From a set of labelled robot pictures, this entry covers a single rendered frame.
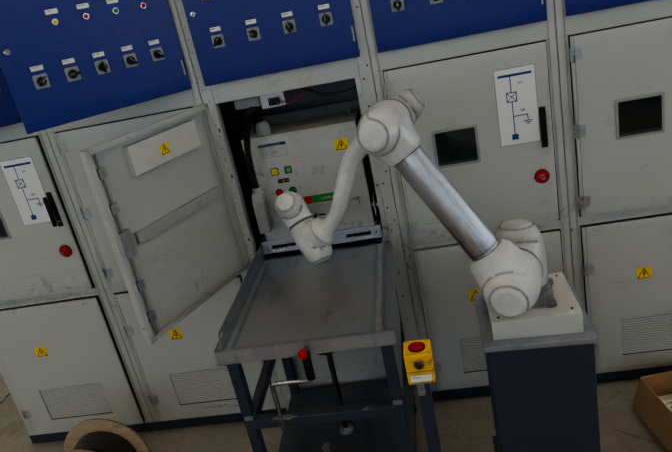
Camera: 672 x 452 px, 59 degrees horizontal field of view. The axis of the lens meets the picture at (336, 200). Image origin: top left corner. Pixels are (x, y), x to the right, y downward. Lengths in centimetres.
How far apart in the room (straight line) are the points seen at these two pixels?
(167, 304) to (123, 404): 103
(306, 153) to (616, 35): 127
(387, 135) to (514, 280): 55
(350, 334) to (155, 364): 134
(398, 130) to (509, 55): 80
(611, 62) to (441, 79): 63
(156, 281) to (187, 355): 76
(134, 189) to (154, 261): 28
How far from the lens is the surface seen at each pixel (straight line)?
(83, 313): 307
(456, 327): 276
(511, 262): 179
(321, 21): 233
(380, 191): 248
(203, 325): 288
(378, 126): 167
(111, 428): 289
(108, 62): 236
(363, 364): 288
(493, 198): 251
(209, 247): 251
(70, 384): 335
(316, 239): 209
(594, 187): 259
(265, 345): 205
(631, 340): 298
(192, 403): 317
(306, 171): 252
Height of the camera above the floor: 190
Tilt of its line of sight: 19 degrees down
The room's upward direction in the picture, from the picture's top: 12 degrees counter-clockwise
